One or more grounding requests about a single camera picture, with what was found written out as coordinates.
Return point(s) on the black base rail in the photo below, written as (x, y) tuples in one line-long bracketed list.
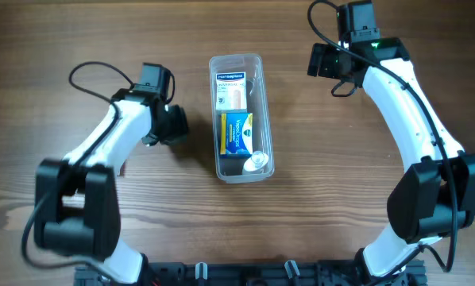
[(319, 273)]

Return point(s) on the white Hansaplast plaster box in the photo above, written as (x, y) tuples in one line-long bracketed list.
[(231, 92)]

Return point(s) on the blue VapoDrops lozenge box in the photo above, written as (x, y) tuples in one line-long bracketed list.
[(236, 135)]

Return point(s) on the small white bottle clear cap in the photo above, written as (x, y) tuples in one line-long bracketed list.
[(257, 161)]

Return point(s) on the clear plastic container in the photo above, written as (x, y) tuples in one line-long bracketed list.
[(229, 169)]

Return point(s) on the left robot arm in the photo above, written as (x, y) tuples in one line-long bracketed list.
[(76, 218)]

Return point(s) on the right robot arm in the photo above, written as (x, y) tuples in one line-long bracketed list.
[(435, 198)]

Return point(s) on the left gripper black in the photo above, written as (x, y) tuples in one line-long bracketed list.
[(178, 125)]

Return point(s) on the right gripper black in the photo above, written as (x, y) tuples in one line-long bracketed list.
[(318, 60)]

